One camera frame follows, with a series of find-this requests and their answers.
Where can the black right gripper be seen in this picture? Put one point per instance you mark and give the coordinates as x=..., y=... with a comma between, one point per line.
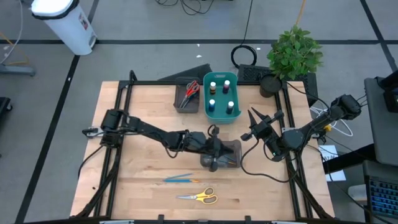
x=264, y=130

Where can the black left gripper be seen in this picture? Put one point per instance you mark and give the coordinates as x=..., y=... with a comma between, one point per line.
x=202, y=143

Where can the maroon paint bottle white cap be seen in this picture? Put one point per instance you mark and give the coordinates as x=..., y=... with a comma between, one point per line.
x=226, y=86

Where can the blue paint bottle white cap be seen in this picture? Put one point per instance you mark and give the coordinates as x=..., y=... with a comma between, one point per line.
x=211, y=105

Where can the brown paint bottle white cap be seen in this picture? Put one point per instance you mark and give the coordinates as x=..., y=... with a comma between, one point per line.
x=212, y=88

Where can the blue and orange pens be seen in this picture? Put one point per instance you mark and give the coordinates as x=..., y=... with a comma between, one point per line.
x=180, y=180

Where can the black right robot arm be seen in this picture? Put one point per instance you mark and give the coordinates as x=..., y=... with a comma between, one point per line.
x=311, y=126

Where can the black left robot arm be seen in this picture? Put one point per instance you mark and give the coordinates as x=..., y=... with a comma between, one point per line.
x=149, y=130

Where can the wide grey translucent bin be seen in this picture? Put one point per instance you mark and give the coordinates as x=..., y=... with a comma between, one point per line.
x=236, y=146

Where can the black plant pot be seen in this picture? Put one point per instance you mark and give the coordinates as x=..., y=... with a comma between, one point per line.
x=270, y=87

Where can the teal plastic bin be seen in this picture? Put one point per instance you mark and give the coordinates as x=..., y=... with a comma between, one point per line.
x=220, y=98

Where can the black perforated panel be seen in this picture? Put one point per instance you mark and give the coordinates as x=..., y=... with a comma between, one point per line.
x=252, y=73

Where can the narrow grey translucent bin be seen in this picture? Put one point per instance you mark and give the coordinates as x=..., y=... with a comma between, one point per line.
x=178, y=93

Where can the green leafy plant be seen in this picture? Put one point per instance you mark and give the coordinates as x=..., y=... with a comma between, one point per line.
x=295, y=53

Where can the white paper sheet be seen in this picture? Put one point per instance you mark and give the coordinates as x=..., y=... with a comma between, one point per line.
x=328, y=151

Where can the black desk beam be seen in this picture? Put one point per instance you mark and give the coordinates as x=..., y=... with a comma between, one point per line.
x=348, y=158

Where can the grey desk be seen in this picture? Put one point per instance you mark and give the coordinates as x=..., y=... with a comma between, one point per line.
x=382, y=130

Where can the black computer box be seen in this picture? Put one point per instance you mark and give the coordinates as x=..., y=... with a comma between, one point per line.
x=391, y=99

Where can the backlit computer keyboard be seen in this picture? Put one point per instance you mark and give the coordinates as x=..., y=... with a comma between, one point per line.
x=384, y=196

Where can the white trash bin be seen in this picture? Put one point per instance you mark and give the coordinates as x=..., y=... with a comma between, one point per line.
x=68, y=28

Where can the grey metal stand base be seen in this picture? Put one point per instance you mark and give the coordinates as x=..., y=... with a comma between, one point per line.
x=18, y=70

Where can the black caster base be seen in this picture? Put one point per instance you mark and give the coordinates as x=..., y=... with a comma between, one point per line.
x=4, y=104

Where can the black table edge bracket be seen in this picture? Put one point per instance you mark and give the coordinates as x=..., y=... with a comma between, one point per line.
x=161, y=217
x=247, y=218

